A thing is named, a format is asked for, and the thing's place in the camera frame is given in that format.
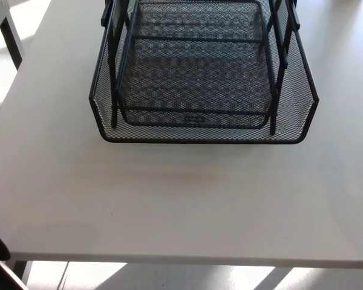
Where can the grey side table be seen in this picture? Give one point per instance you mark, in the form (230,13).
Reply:
(15,45)

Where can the black metal tray rack frame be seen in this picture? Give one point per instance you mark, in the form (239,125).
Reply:
(113,121)

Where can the black mesh tray with label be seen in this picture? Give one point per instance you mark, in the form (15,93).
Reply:
(194,119)

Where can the large black mesh sliding tray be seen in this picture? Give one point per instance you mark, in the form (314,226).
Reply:
(199,137)

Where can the small black mesh tray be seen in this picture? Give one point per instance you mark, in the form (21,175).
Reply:
(199,39)

